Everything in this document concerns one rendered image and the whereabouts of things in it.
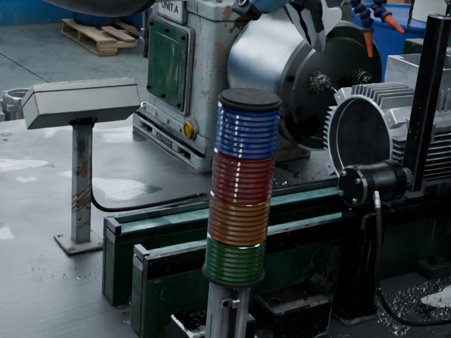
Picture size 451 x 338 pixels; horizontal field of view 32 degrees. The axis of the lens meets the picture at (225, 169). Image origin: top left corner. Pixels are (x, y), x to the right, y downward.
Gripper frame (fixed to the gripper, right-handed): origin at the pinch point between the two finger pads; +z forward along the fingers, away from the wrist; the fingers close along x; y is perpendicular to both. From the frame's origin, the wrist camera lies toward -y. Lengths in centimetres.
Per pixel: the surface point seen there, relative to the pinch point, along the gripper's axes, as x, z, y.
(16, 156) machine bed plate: 60, 17, -43
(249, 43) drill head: 28.2, 8.9, 3.1
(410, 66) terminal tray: -6.5, 9.4, 11.5
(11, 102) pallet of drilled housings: 246, 87, -18
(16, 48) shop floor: 475, 152, 31
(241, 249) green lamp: -39, -11, -37
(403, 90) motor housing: -7.8, 11.2, 8.0
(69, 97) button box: 15.4, -8.4, -34.2
